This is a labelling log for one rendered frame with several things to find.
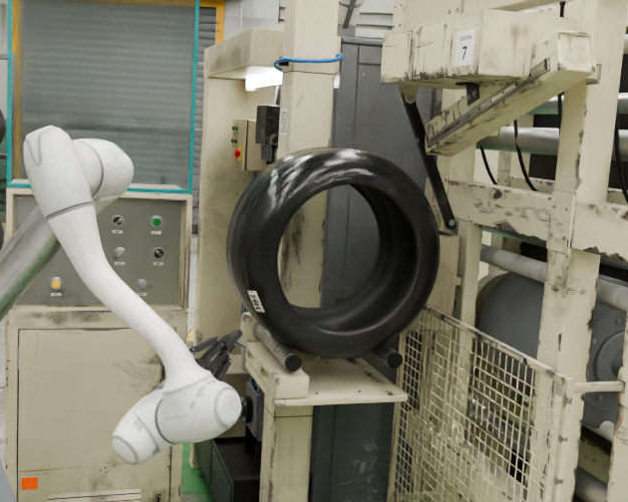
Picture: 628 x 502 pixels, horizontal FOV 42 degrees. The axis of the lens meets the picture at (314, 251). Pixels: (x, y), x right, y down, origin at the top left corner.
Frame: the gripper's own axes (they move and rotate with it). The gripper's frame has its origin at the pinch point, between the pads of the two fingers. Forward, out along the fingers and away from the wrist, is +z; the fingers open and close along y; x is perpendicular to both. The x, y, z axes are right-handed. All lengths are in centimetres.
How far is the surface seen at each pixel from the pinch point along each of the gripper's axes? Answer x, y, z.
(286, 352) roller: 0.0, 13.9, 15.8
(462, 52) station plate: 60, -37, 51
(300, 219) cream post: -8, -7, 57
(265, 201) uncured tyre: 8.0, -23.2, 26.1
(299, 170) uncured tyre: 15.7, -26.1, 34.2
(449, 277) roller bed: 19, 30, 76
